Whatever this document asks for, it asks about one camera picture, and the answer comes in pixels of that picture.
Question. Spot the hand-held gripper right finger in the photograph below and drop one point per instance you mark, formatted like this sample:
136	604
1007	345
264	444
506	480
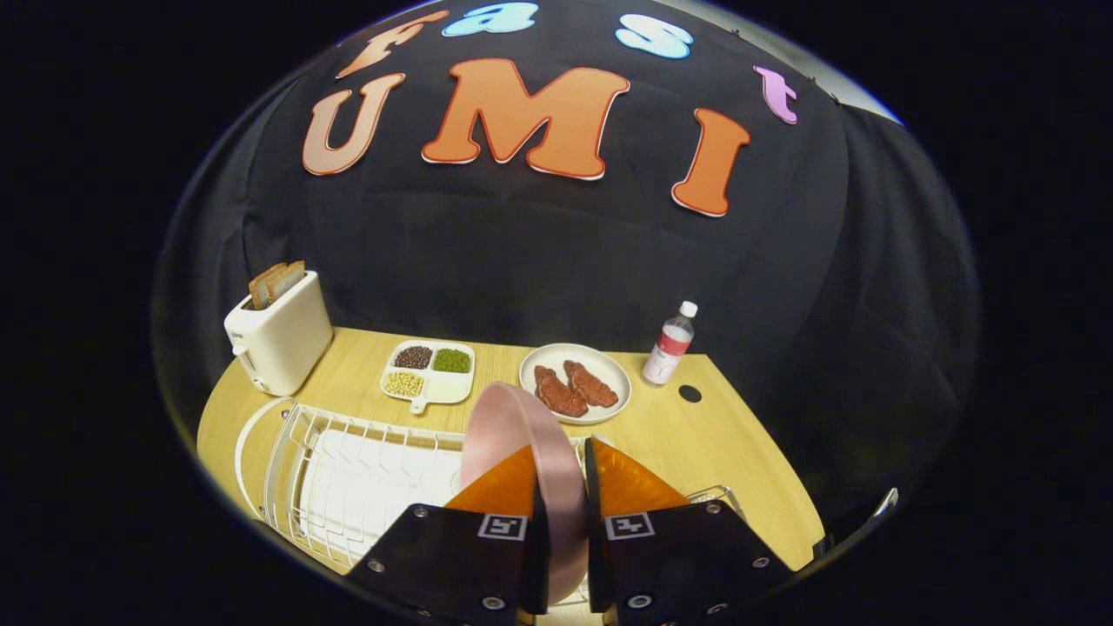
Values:
678	565

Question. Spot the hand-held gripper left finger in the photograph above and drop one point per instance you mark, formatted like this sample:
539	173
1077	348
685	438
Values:
452	565

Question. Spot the pink plate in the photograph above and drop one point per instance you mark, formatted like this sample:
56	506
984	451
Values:
509	426

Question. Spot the beige plate with meat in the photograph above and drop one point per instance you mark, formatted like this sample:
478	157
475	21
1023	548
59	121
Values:
556	356

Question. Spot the black table grommet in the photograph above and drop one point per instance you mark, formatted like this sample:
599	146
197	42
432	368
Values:
689	393

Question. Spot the white divided bean tray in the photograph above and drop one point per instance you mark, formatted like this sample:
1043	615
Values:
448	387

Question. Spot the red meat piece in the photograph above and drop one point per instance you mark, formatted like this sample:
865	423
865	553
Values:
559	393
593	384

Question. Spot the clear red label bottle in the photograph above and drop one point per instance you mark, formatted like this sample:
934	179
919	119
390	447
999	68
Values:
668	348

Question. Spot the white toaster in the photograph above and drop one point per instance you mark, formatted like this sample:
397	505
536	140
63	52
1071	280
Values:
283	339

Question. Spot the brown toast slice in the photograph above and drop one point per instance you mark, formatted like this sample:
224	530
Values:
261	289
287	278

